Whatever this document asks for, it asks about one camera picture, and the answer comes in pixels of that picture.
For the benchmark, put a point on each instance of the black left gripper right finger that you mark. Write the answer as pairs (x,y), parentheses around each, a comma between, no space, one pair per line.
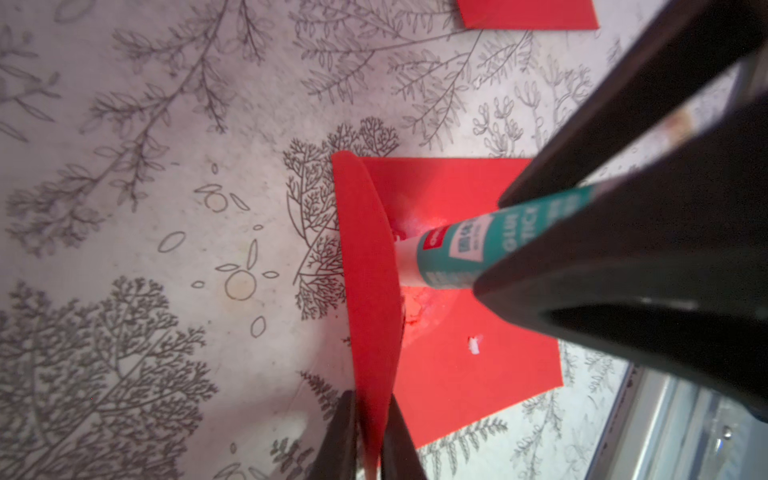
(399,458)

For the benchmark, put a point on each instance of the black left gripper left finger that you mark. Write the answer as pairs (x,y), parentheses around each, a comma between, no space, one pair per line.
(337,456)

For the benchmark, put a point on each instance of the green white glue stick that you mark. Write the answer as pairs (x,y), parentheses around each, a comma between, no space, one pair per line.
(453,257)

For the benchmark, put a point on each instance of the red envelope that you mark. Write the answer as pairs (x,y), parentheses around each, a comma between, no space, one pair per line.
(556,15)
(440,356)

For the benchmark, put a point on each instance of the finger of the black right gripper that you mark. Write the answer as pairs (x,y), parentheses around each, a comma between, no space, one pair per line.
(667,270)
(688,44)

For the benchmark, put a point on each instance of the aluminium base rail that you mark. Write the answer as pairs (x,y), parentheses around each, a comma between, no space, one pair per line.
(663,427)

